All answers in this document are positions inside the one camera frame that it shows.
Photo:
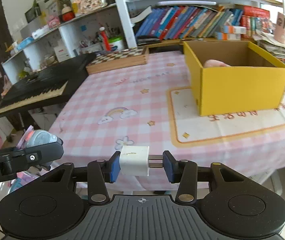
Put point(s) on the blue white tissue pack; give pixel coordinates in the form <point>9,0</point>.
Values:
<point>25,43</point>

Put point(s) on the pink plush pig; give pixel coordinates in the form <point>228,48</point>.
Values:
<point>214,63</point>

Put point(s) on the white cubby shelf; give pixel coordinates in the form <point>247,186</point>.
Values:
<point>67,40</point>

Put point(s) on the pen holder with pens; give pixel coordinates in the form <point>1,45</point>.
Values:
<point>91,48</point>

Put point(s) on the white charger cube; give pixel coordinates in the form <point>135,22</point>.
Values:
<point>133,162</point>

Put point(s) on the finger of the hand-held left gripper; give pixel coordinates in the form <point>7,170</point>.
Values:
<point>45,152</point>

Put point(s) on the orange white small box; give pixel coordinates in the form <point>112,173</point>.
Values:
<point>233,29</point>
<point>227,36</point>

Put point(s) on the pink checked cloth desktop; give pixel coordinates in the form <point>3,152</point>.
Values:
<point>132,92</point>

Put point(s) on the pink card box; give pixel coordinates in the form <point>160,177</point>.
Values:
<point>281,27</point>

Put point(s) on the red round bottle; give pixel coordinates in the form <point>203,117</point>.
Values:
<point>68,15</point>

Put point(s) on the wooden chessboard box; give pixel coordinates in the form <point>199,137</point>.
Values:
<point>117,60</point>

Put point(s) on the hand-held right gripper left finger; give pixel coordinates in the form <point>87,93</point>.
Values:
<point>114,167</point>

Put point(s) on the row of leaning books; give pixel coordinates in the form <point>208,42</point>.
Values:
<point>177,20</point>

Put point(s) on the white box red label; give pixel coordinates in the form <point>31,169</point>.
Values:
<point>62,53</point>

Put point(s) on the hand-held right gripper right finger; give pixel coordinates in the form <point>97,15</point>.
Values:
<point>168,167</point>

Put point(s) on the stack of newspapers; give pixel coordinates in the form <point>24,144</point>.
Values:
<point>277,50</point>

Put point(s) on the black electronic keyboard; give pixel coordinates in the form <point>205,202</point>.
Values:
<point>40,80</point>

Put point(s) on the cream orange-bordered placemat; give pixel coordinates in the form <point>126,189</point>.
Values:
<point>194,127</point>

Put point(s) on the white wooden bookshelf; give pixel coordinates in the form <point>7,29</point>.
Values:
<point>122,17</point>

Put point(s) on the red tube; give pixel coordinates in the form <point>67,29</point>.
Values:
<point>104,38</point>

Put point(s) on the white jar green lid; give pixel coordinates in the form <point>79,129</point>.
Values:
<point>116,45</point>

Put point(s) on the yellow cardboard box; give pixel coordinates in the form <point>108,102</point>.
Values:
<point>237,90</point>

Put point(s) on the small grey blue toy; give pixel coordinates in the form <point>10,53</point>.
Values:
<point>41,137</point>

